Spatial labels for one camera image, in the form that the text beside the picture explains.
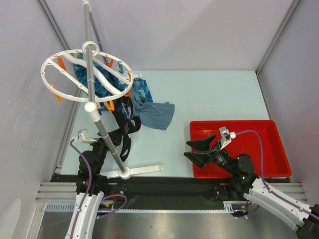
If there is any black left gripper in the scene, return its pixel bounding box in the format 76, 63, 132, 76
87, 127, 123, 173

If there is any black sports sock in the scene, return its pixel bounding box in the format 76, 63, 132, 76
109, 120, 132, 162
112, 97, 142, 138

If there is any white round clip hanger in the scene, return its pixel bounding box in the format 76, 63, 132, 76
40, 41, 140, 103

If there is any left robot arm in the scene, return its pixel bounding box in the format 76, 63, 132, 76
65, 133, 128, 239

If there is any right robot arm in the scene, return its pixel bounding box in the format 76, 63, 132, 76
184, 132, 319, 239

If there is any grey stand pole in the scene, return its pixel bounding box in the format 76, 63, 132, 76
82, 0, 125, 172

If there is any blue patterned cloth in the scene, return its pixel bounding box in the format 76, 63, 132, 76
72, 59, 154, 103

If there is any red plastic tray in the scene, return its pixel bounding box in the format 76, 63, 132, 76
189, 120, 292, 178

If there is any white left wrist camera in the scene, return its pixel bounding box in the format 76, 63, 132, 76
71, 128, 97, 144

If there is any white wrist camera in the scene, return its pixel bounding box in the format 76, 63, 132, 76
219, 126, 236, 149
71, 128, 97, 144

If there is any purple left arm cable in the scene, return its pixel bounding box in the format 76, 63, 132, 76
68, 140, 94, 239

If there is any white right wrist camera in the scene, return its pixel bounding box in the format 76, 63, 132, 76
219, 126, 236, 149

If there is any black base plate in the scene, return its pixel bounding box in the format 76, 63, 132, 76
49, 174, 265, 210

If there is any aluminium rail frame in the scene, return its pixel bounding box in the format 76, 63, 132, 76
34, 181, 309, 204

